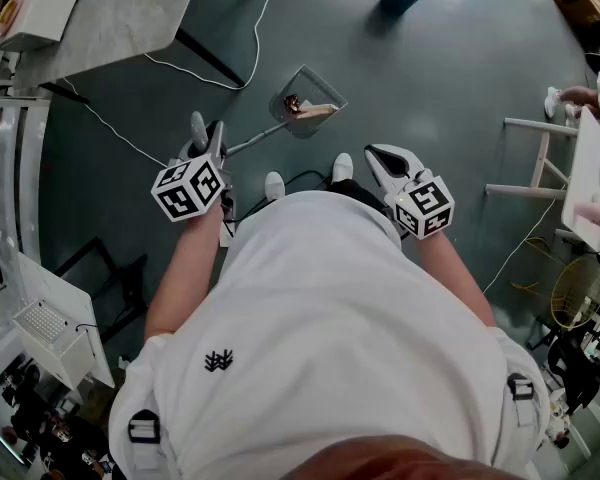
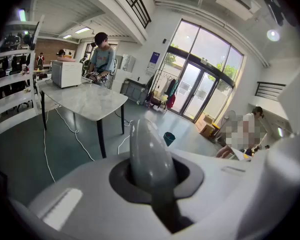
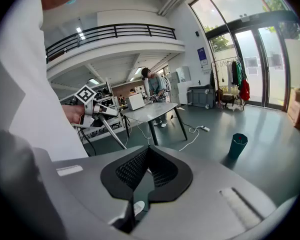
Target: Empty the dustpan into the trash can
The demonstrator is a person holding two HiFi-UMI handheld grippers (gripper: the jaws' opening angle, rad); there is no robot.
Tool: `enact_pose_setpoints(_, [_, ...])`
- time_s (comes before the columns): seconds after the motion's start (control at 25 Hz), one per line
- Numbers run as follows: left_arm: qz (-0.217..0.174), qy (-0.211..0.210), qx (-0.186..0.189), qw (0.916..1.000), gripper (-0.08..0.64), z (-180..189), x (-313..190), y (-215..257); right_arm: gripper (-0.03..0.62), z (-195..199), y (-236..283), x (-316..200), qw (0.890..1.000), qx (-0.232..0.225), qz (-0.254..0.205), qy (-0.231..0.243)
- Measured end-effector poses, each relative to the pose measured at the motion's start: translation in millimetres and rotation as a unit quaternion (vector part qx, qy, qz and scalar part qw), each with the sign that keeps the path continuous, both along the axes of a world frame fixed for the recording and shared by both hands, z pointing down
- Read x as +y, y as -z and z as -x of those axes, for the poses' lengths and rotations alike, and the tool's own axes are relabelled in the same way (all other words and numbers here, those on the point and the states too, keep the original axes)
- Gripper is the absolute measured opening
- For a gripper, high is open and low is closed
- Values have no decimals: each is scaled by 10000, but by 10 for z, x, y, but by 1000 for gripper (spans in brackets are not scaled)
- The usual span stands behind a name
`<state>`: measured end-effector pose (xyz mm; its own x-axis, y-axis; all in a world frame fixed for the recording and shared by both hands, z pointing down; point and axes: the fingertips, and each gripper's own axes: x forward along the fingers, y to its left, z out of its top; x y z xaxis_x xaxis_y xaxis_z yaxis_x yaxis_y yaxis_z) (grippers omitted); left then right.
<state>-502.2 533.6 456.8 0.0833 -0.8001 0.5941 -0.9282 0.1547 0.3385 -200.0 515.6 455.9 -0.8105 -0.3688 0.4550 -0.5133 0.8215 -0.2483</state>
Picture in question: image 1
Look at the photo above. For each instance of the pink bottle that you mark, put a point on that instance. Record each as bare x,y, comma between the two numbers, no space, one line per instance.
595,216

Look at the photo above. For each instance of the pale wooden stool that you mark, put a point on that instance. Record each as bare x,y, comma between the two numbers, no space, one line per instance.
540,160

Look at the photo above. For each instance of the person's black trousers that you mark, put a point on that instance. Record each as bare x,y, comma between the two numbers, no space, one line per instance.
355,193

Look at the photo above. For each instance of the black metal frame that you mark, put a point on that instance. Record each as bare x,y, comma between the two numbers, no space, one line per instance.
125,288

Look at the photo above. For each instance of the person's white shoe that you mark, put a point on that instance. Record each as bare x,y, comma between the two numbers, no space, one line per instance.
342,167
551,102
274,185

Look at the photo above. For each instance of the brown crumpled wrapper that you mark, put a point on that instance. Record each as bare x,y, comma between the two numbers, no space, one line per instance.
291,103

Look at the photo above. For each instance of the white rounded table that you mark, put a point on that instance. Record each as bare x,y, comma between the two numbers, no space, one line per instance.
587,188

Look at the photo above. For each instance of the pink round object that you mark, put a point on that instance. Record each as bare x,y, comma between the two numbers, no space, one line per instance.
9,14

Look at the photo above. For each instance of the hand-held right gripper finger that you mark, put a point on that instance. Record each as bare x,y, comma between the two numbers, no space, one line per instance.
405,154
377,170

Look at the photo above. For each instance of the person's left white shoe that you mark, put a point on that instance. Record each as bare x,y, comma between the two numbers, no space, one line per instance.
274,185

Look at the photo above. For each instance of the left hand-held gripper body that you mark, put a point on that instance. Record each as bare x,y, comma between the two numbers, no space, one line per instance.
187,188

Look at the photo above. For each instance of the white cardboard box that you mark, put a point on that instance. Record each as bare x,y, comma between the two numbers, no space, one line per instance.
40,13

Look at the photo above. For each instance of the white shelf rack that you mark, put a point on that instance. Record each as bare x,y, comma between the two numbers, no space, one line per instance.
27,168

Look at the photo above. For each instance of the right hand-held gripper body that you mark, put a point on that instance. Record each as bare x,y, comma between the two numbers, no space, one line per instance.
425,205

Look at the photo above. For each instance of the tan paper scrap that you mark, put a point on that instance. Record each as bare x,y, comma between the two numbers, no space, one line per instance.
320,112

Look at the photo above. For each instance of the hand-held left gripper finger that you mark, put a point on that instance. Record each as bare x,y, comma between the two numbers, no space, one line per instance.
198,130
217,138

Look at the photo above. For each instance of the marble table with black legs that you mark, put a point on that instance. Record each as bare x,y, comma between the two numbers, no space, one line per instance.
125,13

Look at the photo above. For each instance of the person's right forearm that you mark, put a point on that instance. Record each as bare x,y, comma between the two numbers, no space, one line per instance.
455,278

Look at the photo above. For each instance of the white box with light panel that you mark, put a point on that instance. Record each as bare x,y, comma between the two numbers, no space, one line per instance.
55,340

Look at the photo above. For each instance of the black office chair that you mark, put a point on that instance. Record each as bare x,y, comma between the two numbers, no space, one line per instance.
575,368

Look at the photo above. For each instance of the person's right white shoe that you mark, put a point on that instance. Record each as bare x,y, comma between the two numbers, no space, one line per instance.
342,167

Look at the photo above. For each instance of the person's left forearm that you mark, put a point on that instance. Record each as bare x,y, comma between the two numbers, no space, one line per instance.
180,278

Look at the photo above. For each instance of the person's white shirt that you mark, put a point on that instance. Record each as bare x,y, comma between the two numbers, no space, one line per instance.
320,318

